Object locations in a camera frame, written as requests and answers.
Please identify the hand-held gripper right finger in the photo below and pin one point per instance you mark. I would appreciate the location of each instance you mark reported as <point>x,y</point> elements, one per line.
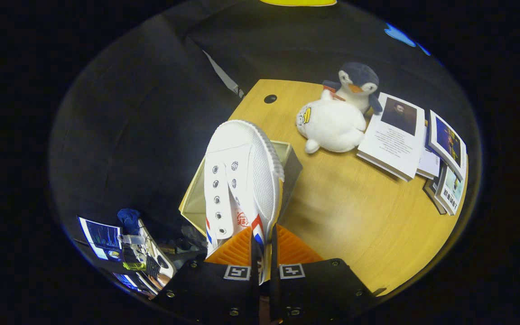
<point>273,253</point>

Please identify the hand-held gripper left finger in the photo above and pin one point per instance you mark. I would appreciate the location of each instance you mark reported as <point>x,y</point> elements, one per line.
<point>255,253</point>

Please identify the white striped canvas shoe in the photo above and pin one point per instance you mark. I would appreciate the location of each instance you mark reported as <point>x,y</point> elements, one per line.
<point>246,171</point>

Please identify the beige fabric storage box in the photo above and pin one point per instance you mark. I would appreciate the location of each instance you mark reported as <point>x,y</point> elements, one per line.
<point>192,198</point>

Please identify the small glowing blue screen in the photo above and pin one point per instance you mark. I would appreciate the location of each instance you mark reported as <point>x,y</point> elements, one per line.
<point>129,282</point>

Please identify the blue cloth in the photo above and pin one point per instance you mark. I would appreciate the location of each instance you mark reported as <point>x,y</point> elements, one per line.
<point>129,219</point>

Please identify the white duck plush toy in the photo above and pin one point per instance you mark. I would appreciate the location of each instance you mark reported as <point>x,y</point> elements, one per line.
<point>332,124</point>

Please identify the computer monitor with blue screen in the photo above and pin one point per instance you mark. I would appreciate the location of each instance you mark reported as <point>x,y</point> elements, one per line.
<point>102,237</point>

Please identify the white portrait cover book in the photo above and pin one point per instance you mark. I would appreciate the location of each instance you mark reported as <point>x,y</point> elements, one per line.
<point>391,140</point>

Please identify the dark cover book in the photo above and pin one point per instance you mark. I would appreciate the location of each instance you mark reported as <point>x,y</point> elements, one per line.
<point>431,194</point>

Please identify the white paper booklet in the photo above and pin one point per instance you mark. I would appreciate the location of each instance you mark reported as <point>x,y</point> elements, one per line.
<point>429,164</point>

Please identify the pale green cover book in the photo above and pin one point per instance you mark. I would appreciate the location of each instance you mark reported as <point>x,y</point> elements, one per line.
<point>452,189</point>

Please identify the navy penguin plush toy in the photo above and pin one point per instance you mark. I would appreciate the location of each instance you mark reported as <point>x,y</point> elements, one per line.
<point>355,76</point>

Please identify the blue picture cover book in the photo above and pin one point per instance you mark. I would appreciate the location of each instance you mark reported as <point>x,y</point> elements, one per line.
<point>448,142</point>

